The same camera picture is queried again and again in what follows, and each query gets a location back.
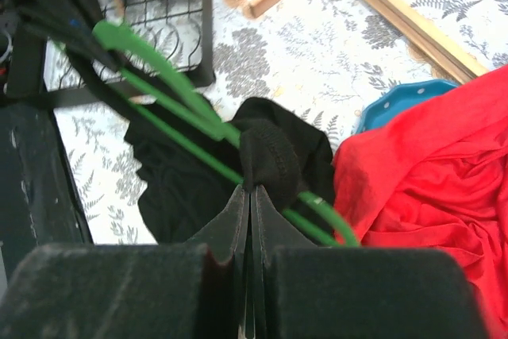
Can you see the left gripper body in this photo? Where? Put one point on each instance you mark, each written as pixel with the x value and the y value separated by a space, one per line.
pixel 70 24

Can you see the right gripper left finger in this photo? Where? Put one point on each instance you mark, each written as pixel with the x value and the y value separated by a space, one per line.
pixel 188 290

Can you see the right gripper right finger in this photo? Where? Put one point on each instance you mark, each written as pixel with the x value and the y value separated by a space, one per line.
pixel 301 290

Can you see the black tank top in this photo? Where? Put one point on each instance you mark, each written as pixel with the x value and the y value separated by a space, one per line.
pixel 282 152

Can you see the green hanger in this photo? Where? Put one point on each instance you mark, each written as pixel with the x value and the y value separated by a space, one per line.
pixel 203 117

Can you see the red tank top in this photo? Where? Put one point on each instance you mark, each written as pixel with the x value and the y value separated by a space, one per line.
pixel 435 176

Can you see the teal dish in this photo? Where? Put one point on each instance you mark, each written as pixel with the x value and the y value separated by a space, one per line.
pixel 400 98

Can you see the wooden clothes rack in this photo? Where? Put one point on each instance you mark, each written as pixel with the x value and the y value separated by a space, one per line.
pixel 419 31

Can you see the black wire dish rack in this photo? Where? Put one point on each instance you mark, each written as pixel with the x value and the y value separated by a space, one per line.
pixel 182 30

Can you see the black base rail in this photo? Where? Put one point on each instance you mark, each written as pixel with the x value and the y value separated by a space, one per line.
pixel 39 199

